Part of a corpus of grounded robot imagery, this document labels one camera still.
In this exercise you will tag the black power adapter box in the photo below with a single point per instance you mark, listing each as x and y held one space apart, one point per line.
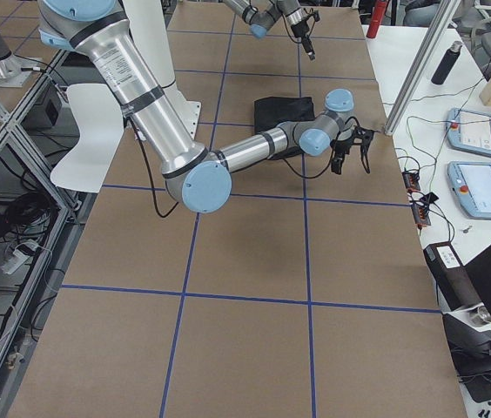
451 276

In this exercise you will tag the black t-shirt with logo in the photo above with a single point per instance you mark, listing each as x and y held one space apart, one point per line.
270 111

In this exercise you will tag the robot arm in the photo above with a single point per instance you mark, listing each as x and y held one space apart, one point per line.
261 21
194 176

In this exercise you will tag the blue teach pendant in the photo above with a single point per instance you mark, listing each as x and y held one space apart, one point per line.
471 184
469 131

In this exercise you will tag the black bottle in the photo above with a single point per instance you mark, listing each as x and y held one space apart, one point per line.
447 63

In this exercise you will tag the white power strip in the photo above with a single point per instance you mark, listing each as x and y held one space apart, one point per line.
20 254

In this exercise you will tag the red bottle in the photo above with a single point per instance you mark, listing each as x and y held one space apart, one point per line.
379 11

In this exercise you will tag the aluminium frame post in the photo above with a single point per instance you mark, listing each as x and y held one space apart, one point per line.
426 51

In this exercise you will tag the far blue teach pendant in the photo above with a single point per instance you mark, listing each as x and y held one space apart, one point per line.
469 131

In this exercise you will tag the white camera pole base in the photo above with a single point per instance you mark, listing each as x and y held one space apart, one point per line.
127 43

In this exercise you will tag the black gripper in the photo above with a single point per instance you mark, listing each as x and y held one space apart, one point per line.
300 29
340 148

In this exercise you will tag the near blue teach pendant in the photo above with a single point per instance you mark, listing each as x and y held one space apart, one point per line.
471 184

